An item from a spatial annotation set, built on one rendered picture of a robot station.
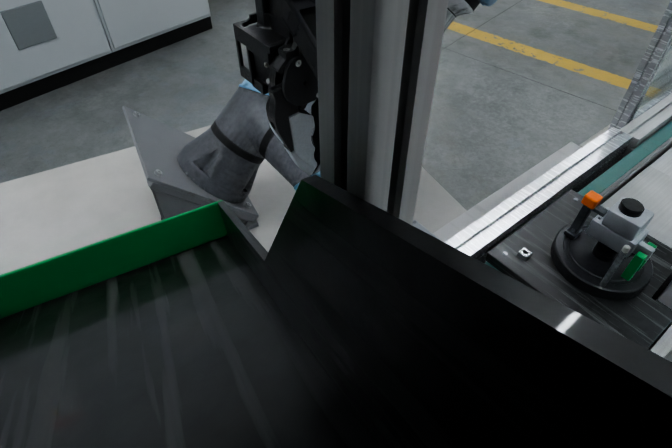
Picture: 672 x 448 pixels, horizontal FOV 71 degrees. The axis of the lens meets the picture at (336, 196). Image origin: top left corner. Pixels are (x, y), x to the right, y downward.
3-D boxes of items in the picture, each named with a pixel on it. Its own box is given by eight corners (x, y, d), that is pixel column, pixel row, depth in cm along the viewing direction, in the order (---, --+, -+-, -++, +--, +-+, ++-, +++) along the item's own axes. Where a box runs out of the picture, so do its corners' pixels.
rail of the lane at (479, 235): (265, 403, 68) (256, 368, 61) (595, 162, 108) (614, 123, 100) (286, 435, 65) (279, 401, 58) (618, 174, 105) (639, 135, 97)
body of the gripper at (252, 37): (302, 60, 49) (296, -68, 41) (355, 94, 44) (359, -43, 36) (238, 83, 46) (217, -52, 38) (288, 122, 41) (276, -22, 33)
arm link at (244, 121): (237, 121, 96) (277, 67, 92) (282, 164, 93) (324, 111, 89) (202, 113, 85) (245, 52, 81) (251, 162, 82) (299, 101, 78)
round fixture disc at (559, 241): (532, 256, 74) (536, 247, 73) (581, 216, 80) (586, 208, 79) (617, 317, 66) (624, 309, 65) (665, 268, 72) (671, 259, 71)
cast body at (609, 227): (584, 233, 70) (602, 199, 65) (599, 219, 72) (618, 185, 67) (640, 267, 65) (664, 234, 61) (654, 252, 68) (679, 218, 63)
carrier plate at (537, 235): (484, 259, 76) (487, 251, 75) (568, 196, 87) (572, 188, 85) (628, 371, 62) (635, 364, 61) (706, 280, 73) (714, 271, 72)
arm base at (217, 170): (173, 141, 92) (201, 101, 90) (236, 172, 102) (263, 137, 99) (182, 182, 81) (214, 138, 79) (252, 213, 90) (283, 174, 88)
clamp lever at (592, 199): (565, 228, 74) (584, 194, 69) (572, 222, 75) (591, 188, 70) (586, 242, 72) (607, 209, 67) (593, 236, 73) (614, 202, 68)
